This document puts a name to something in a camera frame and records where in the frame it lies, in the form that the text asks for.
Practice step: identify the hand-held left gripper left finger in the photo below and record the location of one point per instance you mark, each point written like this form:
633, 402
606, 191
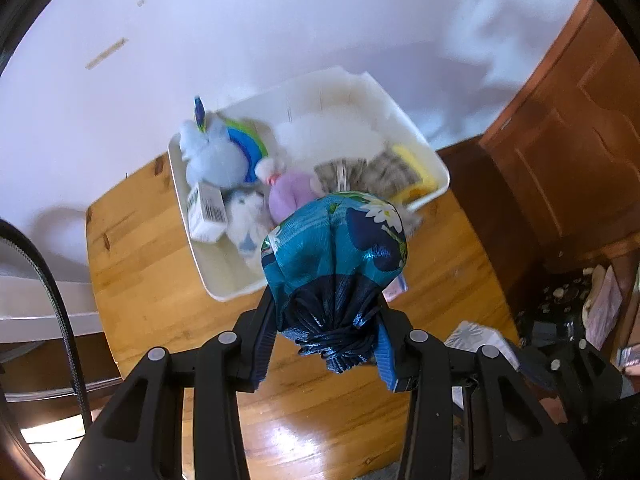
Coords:
261, 350

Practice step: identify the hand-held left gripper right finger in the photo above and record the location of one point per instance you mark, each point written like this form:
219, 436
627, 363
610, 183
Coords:
387, 365

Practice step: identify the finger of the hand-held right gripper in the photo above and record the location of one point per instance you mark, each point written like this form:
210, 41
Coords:
595, 367
540, 365

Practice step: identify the white plastic bin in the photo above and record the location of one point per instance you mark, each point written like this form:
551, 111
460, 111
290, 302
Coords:
225, 280

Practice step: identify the grey dog plush blue bow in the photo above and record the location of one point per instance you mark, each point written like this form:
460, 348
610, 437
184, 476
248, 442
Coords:
245, 220

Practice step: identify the small white barcode box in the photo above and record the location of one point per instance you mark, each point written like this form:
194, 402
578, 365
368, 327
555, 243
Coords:
205, 220

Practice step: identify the purple plush with plaid cloth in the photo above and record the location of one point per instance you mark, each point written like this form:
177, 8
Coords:
290, 197

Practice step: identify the rainbow mane pony plush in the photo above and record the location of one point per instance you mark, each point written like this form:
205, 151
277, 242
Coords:
210, 160

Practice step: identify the white patterned tissue box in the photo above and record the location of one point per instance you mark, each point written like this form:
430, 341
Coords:
475, 335

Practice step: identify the pink tissue packet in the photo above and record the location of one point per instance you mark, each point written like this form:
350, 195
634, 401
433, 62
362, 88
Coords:
398, 286

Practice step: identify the brown wooden door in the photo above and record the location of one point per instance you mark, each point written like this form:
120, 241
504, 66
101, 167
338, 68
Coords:
575, 135

